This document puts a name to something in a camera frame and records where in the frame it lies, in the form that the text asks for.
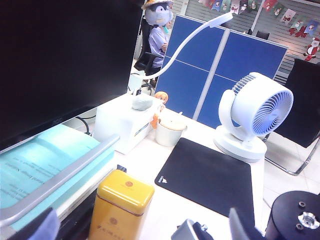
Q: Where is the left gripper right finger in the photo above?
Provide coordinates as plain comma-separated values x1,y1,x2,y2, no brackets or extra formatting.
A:
228,206,266,240

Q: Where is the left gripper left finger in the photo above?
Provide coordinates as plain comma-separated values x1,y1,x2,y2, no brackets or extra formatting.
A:
8,206,61,240

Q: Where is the black cylinder with metal bolt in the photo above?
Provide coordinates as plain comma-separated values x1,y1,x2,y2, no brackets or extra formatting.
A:
266,191,320,240

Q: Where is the black mouse pad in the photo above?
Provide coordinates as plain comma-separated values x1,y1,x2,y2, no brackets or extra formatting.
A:
154,137,256,227

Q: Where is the teal book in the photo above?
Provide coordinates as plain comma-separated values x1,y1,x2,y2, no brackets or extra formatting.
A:
0,123,116,232

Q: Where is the yellow tin box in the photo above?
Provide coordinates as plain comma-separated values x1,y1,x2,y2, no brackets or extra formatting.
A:
87,169,156,240

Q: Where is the white cup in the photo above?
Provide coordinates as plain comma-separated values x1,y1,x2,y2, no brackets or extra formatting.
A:
154,117,188,148

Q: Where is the white box device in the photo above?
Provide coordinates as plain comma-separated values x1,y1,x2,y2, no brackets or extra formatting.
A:
92,94,163,155

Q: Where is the white desk fan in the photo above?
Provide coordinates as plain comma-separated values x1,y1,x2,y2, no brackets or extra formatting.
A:
213,71,295,164

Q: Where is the black cantilever chair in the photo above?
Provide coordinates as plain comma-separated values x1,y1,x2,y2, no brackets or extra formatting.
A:
263,57,320,176

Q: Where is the orange haired figurine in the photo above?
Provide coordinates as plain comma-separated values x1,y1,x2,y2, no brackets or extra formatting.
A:
149,91,170,130

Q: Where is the office partition panel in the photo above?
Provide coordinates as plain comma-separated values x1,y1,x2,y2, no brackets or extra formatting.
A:
154,13,288,130

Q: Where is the large black AOC monitor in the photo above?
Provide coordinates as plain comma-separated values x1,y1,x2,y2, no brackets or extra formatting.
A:
0,0,146,152

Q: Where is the black office chair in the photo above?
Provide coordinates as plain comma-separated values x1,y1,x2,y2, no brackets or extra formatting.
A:
133,17,166,77

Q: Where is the person in lavender shirt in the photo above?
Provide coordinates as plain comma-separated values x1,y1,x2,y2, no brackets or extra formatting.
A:
148,23,172,69

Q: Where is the white gooseneck desk lamp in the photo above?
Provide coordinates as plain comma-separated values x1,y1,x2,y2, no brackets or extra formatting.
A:
128,12,235,97

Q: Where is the Christmas card garland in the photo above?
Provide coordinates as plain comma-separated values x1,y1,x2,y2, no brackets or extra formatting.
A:
198,0,320,38

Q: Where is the purple plush toy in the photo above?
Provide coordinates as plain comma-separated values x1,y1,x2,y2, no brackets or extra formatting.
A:
141,0,175,35

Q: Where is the black monitor cable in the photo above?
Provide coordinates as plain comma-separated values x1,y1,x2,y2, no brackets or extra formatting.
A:
74,116,95,137

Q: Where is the Santa wall decoration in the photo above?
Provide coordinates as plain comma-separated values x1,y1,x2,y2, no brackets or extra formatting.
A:
303,37,320,62

